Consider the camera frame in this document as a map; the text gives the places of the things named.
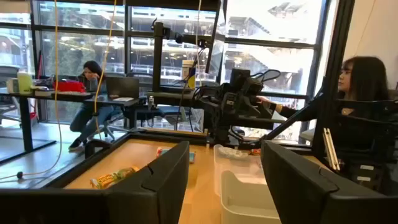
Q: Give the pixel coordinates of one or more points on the blue red granola bar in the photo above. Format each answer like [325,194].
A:
[161,152]

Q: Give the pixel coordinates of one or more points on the red bag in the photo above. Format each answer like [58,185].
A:
[70,86]

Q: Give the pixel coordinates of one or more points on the silver metal bracket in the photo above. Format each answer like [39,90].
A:
[331,149]

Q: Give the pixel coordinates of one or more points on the office chair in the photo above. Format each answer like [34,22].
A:
[109,124]

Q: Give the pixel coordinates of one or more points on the pale green cup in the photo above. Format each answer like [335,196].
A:
[25,83]

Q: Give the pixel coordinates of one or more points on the white container with label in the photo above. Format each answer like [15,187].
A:
[187,70]

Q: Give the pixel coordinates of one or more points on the green yellow granola bar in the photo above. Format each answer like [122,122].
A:
[112,179]

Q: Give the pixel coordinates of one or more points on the dark laptop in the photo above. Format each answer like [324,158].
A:
[122,87]

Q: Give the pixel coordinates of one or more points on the black camera stand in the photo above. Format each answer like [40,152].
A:
[158,62]

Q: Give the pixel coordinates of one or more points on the black office desk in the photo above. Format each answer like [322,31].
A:
[62,96]

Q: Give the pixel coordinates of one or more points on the clear plastic bin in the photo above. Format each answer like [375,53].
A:
[236,168]

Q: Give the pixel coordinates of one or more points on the black rig frame post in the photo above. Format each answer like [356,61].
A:
[334,77]

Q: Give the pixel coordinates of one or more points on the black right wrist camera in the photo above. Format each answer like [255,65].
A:
[239,77]

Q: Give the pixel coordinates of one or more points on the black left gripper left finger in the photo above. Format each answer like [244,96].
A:
[140,202]

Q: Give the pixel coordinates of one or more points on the small orange granola bar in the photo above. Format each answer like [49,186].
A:
[255,152]

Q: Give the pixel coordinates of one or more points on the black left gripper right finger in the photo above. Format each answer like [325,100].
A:
[304,199]

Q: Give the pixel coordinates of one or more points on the person beside rig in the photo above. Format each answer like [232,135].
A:
[363,81]

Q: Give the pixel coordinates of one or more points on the person seated at desk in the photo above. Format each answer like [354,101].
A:
[90,81]

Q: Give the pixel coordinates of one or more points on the white plastic bin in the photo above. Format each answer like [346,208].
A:
[245,205]

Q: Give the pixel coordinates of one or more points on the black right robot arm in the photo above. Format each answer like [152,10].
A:
[217,124]

